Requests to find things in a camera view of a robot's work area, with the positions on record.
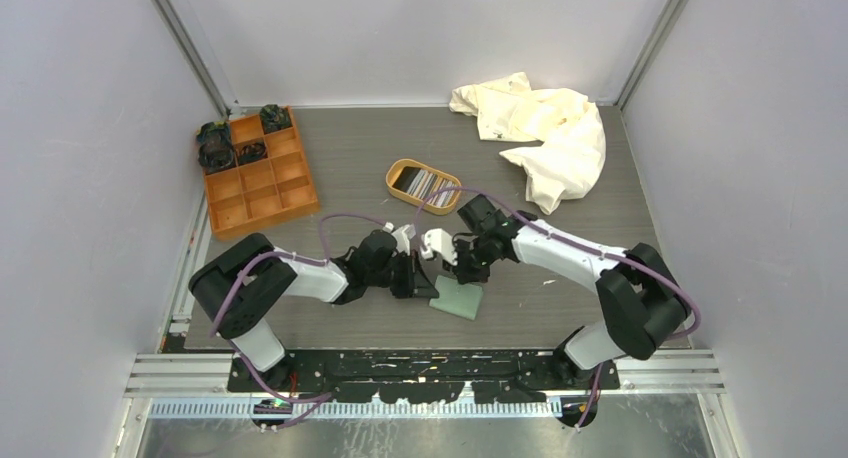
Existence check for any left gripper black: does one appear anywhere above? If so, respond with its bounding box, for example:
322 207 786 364
367 249 438 299

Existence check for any green card holder wallet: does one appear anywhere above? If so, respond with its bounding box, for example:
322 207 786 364
429 276 484 321

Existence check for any tan oval card tray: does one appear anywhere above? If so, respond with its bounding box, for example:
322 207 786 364
385 158 461 216

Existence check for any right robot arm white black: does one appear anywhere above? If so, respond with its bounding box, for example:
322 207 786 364
448 194 695 389

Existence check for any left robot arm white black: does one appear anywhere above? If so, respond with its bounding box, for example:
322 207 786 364
188 230 439 391

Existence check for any stack of credit cards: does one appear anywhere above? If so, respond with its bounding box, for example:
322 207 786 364
390 166 457 201

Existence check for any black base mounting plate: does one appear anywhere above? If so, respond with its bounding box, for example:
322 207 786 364
264 349 594 404

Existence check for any cream crumpled cloth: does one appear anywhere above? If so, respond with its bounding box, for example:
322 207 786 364
449 72 607 215

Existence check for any orange compartment organizer tray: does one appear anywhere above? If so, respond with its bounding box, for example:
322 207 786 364
196 105 321 241

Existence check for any dark bundle top compartment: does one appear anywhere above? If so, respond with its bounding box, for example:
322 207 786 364
258 104 292 134

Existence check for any dark bundle outside tray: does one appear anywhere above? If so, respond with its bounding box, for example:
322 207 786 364
195 121 232 145

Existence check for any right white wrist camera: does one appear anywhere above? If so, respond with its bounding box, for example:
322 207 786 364
420 228 458 266

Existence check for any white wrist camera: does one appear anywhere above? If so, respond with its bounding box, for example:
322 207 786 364
383 222 416 254
420 228 458 266

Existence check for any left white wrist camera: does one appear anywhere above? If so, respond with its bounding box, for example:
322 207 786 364
383 222 416 254

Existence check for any black cable bundle left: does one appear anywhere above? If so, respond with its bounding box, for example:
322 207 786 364
198 139 237 173

